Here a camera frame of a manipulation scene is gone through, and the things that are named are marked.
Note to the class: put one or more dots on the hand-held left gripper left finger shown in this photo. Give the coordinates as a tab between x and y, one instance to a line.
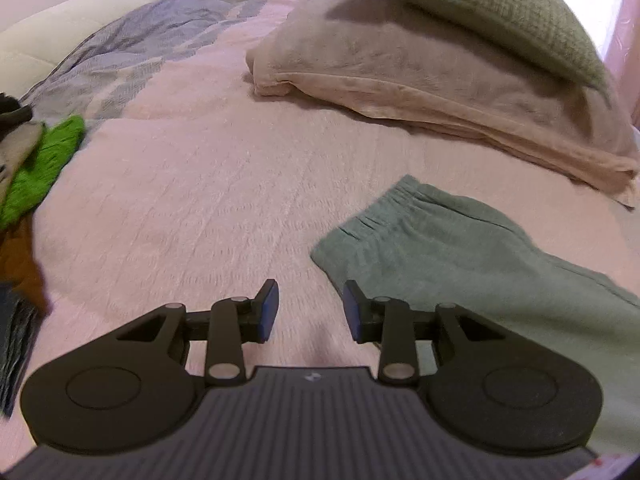
270	305

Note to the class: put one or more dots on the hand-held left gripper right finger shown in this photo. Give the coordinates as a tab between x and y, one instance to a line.
351	310

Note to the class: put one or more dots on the green pants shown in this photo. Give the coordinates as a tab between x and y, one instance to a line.
475	260

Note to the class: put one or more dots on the beige fluffy pillow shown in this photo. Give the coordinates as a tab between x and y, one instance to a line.
375	60

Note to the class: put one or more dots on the brown cloth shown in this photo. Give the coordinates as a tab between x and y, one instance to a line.
17	265

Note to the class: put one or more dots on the blue striped cloth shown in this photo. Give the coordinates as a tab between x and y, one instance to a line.
15	340

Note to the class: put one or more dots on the bright green cloth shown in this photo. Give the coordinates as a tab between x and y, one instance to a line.
40	170

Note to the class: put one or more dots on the grey cloth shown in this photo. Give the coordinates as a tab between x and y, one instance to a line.
17	150

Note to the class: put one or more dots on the dark cloth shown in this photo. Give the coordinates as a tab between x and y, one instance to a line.
10	110

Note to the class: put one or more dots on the green waffle pillow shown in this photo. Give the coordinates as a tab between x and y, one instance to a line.
490	5

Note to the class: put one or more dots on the white headboard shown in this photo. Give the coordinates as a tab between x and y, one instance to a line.
75	15

